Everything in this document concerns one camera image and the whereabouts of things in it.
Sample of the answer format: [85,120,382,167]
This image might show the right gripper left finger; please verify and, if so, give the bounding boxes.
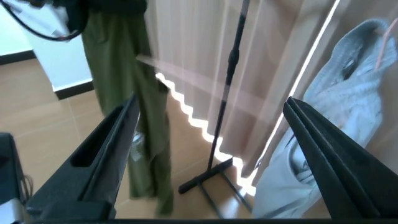
[26,95,141,219]

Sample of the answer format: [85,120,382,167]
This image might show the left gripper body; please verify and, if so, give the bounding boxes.
[67,0,149,16]

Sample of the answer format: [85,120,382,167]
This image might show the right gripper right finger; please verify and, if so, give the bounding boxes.
[282,96,398,219]

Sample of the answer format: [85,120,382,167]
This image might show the green garment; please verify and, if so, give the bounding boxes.
[81,9,175,217]

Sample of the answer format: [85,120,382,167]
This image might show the pale grey shorts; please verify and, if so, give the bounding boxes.
[251,18,398,219]

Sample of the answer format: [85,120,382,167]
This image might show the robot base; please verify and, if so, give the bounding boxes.
[0,132,32,219]

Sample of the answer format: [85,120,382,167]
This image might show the black clothes rack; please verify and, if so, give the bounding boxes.
[178,0,252,219]

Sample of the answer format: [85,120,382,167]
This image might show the beige curtain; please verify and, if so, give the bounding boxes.
[144,0,398,187]

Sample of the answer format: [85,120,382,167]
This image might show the black cable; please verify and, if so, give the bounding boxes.
[0,0,90,42]

